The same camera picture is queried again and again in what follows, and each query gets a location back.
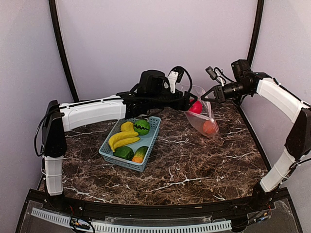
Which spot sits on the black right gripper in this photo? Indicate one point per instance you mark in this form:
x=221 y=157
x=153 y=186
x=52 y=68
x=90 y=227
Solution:
x=219 y=93

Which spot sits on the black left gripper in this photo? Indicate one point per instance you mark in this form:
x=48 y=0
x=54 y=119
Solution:
x=186 y=105

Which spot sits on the red toy apple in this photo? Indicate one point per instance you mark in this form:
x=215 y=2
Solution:
x=196 y=107

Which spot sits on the clear zip top bag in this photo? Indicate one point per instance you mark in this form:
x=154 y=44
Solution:
x=197 y=120

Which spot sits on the orange toy orange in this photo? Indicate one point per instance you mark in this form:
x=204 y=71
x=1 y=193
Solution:
x=209 y=127

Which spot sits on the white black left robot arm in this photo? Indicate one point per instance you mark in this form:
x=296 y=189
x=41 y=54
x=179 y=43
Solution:
x=61 y=118

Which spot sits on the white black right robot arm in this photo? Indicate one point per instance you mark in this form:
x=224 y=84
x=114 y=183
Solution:
x=298 y=142

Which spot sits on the green toy watermelon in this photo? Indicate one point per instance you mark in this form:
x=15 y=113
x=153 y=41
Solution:
x=142 y=127

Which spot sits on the yellow toy lemon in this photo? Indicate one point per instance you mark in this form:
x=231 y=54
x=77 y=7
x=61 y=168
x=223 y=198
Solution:
x=127 y=126

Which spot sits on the yellow toy banana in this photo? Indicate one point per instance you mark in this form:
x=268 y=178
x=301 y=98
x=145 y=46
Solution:
x=119 y=136
x=125 y=142

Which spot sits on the light blue plastic basket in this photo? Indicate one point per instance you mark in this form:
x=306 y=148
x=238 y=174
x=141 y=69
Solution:
x=145 y=140

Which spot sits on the green orange toy mango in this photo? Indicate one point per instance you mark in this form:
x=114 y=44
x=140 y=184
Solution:
x=140 y=154

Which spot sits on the green toy bell pepper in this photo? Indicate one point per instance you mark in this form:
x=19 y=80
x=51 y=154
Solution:
x=124 y=152

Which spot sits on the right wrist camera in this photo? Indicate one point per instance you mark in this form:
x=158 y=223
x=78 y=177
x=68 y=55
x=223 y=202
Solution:
x=239 y=67

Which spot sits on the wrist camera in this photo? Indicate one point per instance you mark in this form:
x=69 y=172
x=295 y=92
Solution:
x=151 y=82
x=239 y=67

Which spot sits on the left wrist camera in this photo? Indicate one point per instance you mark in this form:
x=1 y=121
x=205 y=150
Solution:
x=151 y=82

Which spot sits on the black right frame post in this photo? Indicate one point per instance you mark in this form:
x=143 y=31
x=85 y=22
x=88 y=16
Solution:
x=255 y=32

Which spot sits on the black frame post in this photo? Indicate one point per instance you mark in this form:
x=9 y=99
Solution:
x=61 y=50
x=255 y=32

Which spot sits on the black left frame post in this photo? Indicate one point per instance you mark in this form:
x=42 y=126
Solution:
x=61 y=50

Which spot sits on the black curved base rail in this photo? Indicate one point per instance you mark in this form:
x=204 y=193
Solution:
x=241 y=211

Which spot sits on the white slotted cable duct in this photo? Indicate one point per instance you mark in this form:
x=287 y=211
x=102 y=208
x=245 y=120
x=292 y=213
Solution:
x=135 y=225

